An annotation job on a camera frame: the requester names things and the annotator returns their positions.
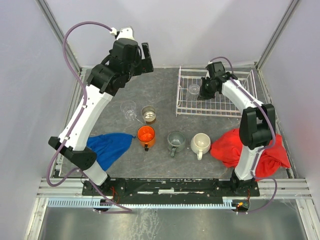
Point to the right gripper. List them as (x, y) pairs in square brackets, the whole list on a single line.
[(206, 88)]

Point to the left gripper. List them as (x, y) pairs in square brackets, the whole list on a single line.
[(139, 61)]

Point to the clear plastic cup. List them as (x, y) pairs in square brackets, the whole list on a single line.
[(128, 108), (192, 93)]

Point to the white wire dish rack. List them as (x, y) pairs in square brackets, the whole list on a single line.
[(220, 106)]

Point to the steel tin cup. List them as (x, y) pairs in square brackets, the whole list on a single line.
[(148, 114)]

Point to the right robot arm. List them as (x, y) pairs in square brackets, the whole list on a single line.
[(257, 125)]

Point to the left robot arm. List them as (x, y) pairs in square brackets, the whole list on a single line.
[(126, 59)]

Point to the cream ceramic mug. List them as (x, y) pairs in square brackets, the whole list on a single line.
[(200, 144)]

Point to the grey-green glazed mug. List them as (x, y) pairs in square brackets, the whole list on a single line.
[(176, 142)]

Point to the red cloth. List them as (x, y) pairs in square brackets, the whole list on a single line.
[(228, 148)]

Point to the orange enamel mug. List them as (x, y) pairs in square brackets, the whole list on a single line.
[(146, 136)]

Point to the blue cloth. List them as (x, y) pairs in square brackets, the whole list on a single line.
[(109, 147)]

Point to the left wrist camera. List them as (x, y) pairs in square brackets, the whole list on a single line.
[(123, 33)]

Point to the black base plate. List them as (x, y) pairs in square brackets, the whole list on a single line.
[(176, 190)]

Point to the aluminium frame rail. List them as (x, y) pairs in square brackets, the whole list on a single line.
[(285, 189)]

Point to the blue cable duct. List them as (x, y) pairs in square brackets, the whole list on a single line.
[(98, 203)]

